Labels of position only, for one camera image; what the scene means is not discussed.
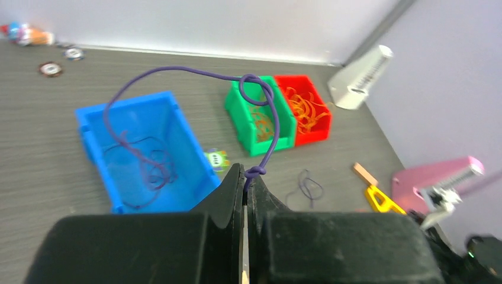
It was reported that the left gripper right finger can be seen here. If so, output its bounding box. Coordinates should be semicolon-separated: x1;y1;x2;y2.
247;177;443;283

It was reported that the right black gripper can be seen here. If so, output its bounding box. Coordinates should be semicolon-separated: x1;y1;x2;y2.
407;209;502;284

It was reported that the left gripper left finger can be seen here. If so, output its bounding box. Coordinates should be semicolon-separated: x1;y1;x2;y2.
24;164;244;283

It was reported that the blue plastic bin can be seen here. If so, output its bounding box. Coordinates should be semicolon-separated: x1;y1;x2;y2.
75;91;221;214

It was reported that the orange cable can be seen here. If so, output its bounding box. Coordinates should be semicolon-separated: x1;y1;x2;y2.
250;92;277;144

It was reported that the green monster toy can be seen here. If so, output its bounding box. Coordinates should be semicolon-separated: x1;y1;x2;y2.
204;148;230;172

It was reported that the pink metronome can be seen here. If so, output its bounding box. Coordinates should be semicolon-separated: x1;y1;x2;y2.
391;156;485;214

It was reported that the wooden block right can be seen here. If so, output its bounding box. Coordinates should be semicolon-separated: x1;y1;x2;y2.
352;163;379;186

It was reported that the yellow triangle block right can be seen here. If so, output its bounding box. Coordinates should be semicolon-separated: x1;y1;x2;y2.
364;185;407;215

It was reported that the green plastic bin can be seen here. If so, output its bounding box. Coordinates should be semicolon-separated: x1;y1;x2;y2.
224;76;297;157

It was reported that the red plastic bin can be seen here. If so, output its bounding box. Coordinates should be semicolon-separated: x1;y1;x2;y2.
273;75;332;147

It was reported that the white metronome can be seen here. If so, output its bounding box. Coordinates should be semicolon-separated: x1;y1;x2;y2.
327;45;394;110

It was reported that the blue poker chip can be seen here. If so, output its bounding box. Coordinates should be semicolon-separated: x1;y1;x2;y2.
63;47;85;61

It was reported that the brown poker chip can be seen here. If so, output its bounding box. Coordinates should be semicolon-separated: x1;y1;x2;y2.
38;62;63;78

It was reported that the small figurine toy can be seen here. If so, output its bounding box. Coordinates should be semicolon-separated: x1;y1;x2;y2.
1;22;55;46

